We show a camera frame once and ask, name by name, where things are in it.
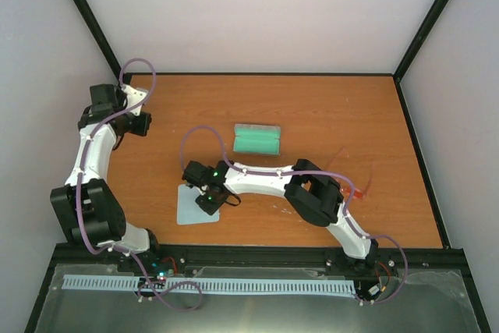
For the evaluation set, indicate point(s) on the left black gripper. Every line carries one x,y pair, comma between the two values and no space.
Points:
141,128

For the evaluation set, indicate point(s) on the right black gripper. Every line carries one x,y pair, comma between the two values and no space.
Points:
207,207

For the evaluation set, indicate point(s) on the grey glasses case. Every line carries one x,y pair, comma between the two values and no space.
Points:
257,139

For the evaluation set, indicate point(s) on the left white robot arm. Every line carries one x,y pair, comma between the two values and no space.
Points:
86,208

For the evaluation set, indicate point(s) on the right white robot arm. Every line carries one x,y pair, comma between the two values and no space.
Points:
315,195

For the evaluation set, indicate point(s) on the red sunglasses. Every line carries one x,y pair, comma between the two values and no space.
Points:
356,167

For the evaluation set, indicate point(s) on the light blue cleaning cloth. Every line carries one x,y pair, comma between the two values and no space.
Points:
188,212

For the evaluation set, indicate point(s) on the metal front plate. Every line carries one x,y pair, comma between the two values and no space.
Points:
427,301

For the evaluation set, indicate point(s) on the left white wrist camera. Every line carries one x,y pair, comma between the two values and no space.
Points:
135,99

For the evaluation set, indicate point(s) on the light blue slotted cable duct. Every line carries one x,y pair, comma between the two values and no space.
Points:
217,286

